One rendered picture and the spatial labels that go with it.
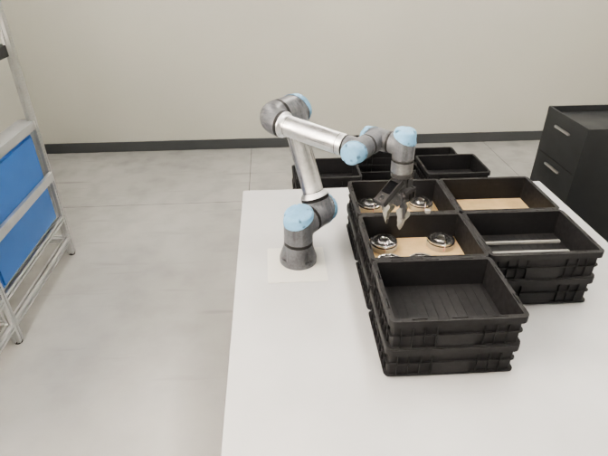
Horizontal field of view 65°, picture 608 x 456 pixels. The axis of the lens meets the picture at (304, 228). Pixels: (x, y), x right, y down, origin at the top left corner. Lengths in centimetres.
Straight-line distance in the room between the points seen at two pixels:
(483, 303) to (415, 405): 41
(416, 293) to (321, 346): 36
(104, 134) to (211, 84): 117
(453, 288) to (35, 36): 429
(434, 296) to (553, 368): 41
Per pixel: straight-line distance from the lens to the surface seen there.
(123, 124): 509
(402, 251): 185
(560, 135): 344
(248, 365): 157
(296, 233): 185
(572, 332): 189
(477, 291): 172
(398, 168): 166
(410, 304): 160
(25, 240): 305
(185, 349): 266
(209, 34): 471
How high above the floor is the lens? 184
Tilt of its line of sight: 31 degrees down
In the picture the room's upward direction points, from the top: straight up
